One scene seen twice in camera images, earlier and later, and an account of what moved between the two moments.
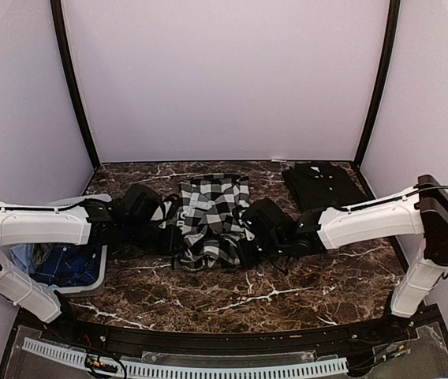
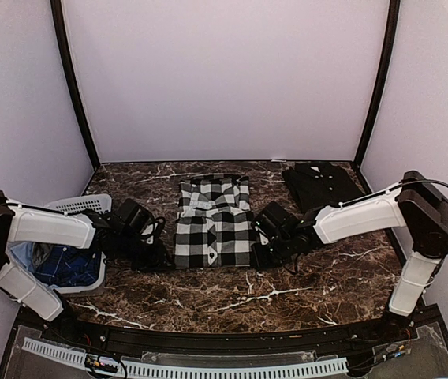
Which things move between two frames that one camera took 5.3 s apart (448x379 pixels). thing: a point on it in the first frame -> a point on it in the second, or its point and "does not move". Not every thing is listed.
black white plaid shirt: [207, 207] does not move
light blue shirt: [22, 255] does not move
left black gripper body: [154, 244] -> [144, 260]
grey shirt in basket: [39, 253] does not move
